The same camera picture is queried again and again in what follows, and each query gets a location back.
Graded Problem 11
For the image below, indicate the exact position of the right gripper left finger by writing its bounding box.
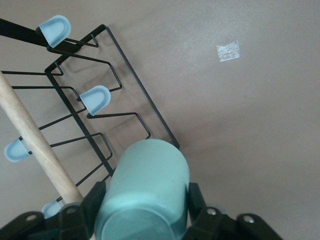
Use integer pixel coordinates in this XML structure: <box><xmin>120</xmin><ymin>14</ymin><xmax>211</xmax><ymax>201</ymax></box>
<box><xmin>58</xmin><ymin>181</ymin><xmax>107</xmax><ymax>240</ymax></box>

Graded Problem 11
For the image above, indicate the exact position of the black wire cup holder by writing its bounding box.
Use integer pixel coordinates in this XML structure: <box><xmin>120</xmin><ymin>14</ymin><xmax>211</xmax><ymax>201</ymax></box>
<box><xmin>0</xmin><ymin>14</ymin><xmax>181</xmax><ymax>220</ymax></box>

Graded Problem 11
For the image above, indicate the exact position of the green plastic cup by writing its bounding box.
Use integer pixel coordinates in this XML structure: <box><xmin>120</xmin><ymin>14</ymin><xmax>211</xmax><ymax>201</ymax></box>
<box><xmin>94</xmin><ymin>138</ymin><xmax>190</xmax><ymax>240</ymax></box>

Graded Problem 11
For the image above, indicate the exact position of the clear tape patch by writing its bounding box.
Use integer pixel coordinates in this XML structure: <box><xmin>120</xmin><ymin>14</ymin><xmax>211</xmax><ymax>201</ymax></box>
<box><xmin>216</xmin><ymin>39</ymin><xmax>241</xmax><ymax>63</ymax></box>

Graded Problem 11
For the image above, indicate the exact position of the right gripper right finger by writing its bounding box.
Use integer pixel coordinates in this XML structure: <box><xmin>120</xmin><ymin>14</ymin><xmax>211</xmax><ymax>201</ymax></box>
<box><xmin>186</xmin><ymin>182</ymin><xmax>235</xmax><ymax>240</ymax></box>

